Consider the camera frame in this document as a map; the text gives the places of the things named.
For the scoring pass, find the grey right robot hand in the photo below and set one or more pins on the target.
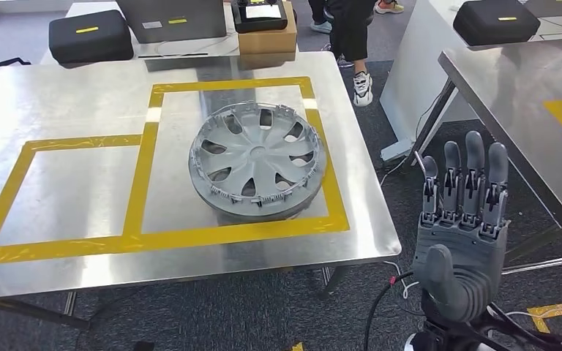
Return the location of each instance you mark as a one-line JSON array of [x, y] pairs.
[[460, 247]]

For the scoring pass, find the yellow workbench tape marking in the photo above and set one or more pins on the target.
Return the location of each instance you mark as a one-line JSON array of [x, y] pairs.
[[135, 194]]

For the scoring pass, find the steel workbench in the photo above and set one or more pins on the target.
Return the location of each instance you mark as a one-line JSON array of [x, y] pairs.
[[67, 194]]

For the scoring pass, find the steel table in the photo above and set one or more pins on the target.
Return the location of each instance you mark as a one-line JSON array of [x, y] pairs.
[[504, 97]]

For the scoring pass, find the black case yellow label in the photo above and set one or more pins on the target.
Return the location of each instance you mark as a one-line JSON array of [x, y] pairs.
[[494, 29], [92, 46]]

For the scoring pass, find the person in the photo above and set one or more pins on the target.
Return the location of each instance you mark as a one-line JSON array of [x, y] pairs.
[[351, 29], [390, 7], [321, 26]]

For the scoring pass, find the cardboard box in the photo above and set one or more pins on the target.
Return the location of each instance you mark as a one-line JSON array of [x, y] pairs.
[[266, 43]]

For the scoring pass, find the grey hard case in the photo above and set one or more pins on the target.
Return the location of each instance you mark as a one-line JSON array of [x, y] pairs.
[[203, 14]]

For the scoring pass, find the black flat floor object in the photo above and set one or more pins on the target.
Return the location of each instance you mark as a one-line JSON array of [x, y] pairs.
[[9, 63]]

